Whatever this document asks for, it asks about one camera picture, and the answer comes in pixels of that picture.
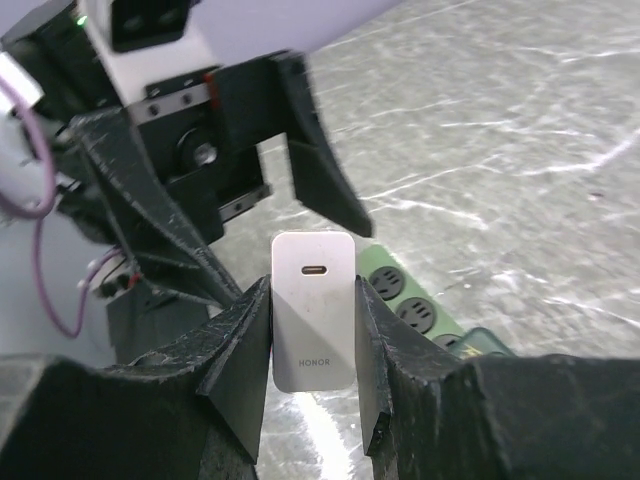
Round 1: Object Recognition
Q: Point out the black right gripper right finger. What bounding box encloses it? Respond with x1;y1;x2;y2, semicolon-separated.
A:
355;280;639;479

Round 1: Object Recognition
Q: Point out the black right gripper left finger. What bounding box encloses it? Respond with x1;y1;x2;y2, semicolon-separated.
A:
1;278;271;479

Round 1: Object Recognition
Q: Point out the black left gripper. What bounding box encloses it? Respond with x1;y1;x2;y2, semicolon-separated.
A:
1;19;373;308

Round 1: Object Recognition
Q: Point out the white plug adapter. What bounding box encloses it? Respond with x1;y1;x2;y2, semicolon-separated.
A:
271;230;356;393

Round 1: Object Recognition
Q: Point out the green power strip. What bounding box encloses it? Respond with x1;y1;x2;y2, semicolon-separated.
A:
357;244;470;359

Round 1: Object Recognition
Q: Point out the dark green cube adapter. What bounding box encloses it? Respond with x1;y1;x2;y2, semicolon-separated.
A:
461;327;515;358

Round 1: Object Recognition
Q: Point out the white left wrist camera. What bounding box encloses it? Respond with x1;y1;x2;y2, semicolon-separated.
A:
77;0;395;106

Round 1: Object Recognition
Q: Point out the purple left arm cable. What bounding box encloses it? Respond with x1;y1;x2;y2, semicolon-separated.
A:
0;74;124;340

